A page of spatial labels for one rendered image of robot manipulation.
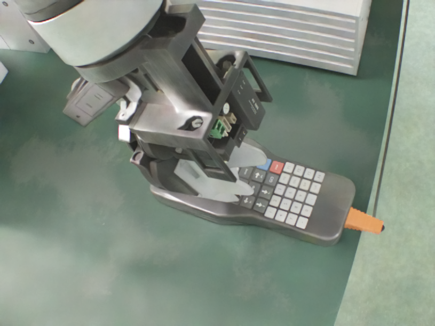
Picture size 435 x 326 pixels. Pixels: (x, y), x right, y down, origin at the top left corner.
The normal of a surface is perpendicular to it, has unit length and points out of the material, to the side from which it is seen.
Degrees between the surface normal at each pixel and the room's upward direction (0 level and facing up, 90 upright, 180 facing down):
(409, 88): 0
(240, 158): 86
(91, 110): 90
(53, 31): 87
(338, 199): 0
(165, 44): 15
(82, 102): 90
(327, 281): 0
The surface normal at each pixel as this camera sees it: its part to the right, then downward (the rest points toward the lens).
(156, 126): -0.40, -0.52
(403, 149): -0.18, -0.47
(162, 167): 0.82, 0.15
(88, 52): 0.04, 0.80
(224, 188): -0.38, 0.86
